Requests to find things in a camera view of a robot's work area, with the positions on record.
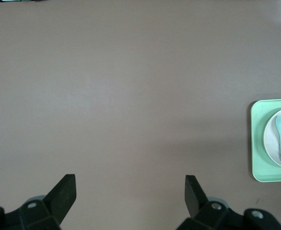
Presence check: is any beige round plate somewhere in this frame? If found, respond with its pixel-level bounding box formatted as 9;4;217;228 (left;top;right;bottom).
263;106;281;169

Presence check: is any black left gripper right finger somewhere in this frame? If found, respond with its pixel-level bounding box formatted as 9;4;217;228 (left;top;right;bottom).
176;175;281;230

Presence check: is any light green rectangular tray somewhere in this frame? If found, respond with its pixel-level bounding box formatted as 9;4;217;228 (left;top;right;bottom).
250;98;281;183

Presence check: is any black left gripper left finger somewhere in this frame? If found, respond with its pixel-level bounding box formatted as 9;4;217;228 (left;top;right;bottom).
0;174;77;230

